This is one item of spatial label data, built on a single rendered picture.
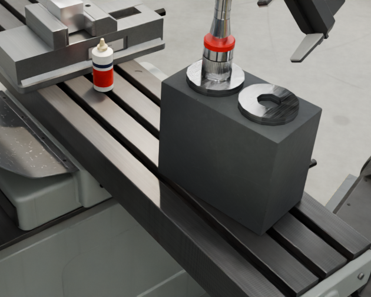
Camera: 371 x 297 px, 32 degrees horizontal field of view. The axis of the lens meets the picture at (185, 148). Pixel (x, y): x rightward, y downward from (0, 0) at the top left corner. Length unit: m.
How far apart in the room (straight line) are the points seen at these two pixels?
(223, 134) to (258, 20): 2.68
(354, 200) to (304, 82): 1.56
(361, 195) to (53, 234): 0.76
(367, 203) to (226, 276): 0.74
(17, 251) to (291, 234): 0.55
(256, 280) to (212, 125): 0.24
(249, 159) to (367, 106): 2.14
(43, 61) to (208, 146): 0.46
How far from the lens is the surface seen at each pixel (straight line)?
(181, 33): 3.43
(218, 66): 0.98
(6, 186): 1.29
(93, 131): 1.21
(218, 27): 0.96
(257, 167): 0.95
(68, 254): 1.40
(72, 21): 1.35
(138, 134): 1.20
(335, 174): 2.65
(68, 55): 1.35
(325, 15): 1.03
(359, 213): 1.62
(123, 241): 1.49
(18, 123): 1.36
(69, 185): 1.29
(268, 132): 0.93
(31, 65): 1.32
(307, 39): 1.04
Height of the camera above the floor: 1.67
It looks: 39 degrees down
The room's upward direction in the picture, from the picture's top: 4 degrees clockwise
